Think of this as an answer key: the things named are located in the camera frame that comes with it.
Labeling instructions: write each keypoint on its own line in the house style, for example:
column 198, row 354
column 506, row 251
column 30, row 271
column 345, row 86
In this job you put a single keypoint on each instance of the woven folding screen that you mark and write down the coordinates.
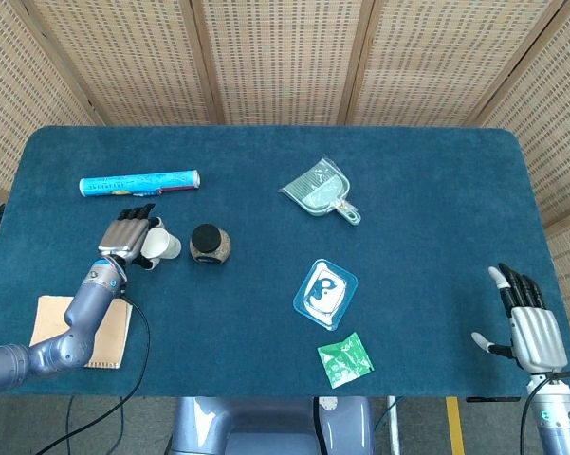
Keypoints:
column 284, row 61

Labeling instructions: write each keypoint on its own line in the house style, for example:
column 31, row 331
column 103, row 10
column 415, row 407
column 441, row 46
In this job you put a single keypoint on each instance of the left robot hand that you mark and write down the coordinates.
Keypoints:
column 125, row 234

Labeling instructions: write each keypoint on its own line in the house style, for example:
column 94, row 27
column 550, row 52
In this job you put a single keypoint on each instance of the robot torso base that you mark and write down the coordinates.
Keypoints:
column 270, row 426

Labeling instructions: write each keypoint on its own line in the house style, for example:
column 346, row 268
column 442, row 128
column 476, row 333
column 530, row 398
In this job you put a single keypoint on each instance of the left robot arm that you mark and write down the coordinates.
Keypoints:
column 52, row 336

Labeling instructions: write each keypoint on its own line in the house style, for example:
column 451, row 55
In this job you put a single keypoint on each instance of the jar with black lid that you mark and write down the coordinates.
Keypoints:
column 210, row 244

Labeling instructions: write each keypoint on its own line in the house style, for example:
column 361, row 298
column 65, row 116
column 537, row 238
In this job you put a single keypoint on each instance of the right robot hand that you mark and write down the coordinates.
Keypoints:
column 536, row 339

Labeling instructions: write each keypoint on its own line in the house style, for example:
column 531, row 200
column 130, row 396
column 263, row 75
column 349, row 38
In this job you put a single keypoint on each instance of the packaged mini dustpan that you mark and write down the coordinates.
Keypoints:
column 320, row 192

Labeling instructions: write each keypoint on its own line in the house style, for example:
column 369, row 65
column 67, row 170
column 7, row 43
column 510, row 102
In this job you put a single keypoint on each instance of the blue plastic card case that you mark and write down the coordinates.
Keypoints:
column 325, row 294

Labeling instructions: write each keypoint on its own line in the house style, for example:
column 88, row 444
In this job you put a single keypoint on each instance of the blue felt table mat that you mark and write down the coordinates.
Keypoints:
column 284, row 265

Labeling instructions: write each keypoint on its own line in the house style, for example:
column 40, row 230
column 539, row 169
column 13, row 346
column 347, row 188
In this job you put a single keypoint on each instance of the blue cylindrical tube package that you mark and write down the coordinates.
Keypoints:
column 140, row 184

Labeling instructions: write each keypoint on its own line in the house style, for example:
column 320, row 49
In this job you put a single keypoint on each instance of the green foil sachet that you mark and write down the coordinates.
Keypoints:
column 345, row 360

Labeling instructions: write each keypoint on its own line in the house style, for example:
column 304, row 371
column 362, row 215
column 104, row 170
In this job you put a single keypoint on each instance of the tan spiral notebook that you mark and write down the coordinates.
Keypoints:
column 111, row 336

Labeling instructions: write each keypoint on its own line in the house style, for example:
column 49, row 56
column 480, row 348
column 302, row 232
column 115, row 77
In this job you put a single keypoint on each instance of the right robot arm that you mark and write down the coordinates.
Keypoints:
column 557, row 419

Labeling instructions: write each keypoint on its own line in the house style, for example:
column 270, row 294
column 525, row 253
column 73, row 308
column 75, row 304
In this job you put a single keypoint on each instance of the white paper cup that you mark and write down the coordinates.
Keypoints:
column 163, row 244

